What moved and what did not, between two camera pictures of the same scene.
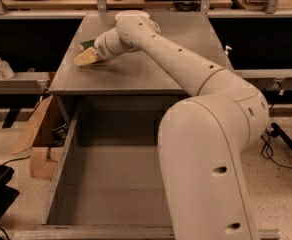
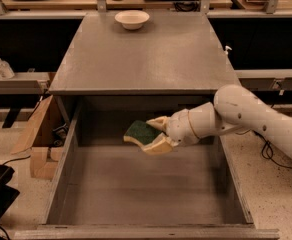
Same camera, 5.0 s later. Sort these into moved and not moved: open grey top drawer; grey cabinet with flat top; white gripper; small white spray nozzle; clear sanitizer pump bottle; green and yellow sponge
Moved: white gripper; green and yellow sponge
Not moved: grey cabinet with flat top; open grey top drawer; clear sanitizer pump bottle; small white spray nozzle
